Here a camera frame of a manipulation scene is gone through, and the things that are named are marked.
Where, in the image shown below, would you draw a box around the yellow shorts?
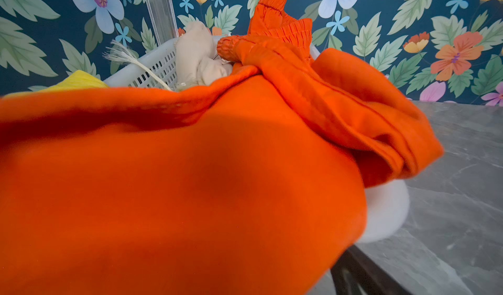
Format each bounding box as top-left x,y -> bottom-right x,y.
3,70 -> 109,99

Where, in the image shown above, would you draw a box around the aluminium frame post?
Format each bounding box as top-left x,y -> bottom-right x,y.
146,0 -> 178,46

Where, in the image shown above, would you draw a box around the white plastic laundry basket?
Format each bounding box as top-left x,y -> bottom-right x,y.
103,35 -> 321,91

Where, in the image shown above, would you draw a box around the orange shorts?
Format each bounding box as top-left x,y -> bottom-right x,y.
1,0 -> 444,294

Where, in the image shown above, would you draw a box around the beige shorts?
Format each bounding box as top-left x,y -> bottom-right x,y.
175,21 -> 233,92

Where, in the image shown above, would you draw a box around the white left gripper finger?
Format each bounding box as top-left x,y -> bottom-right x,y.
356,180 -> 410,243

